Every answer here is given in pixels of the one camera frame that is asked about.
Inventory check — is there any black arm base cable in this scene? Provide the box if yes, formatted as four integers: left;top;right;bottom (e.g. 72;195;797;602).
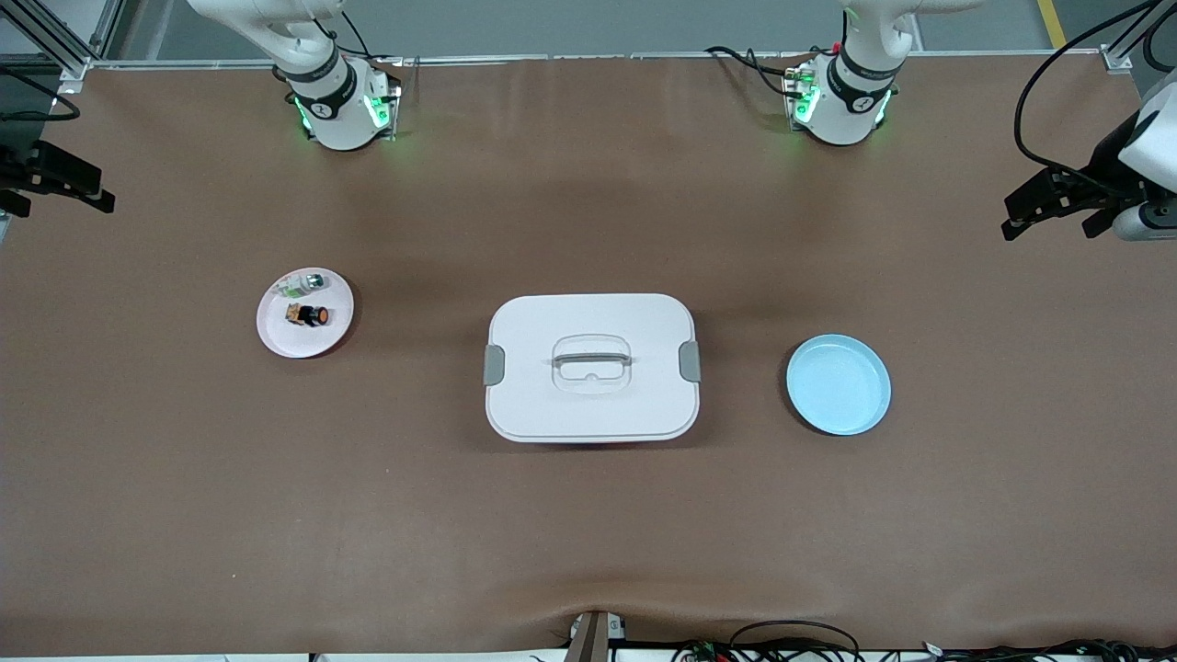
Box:
704;46;812;98

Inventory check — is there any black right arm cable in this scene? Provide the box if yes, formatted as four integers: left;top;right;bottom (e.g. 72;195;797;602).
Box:
0;66;83;124

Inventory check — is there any white lidded storage box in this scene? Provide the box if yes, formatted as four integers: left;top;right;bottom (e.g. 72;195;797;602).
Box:
484;293;702;444

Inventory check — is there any light blue round plate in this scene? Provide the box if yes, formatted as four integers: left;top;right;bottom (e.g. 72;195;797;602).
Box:
786;334;892;437

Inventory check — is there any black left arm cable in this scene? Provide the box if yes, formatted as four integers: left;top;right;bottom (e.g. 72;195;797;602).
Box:
1013;0;1177;196

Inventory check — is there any aluminium frame profile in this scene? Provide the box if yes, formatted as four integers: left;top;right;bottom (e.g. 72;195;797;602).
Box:
1102;0;1177;73
0;0;125;82

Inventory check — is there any brown table mat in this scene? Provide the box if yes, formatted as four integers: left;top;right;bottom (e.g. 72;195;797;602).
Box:
0;51;1177;658

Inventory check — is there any black cable bundle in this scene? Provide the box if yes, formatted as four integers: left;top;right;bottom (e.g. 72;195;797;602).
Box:
671;621;1177;662

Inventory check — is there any pink round plate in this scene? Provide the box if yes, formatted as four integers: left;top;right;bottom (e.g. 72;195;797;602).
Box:
257;268;356;360

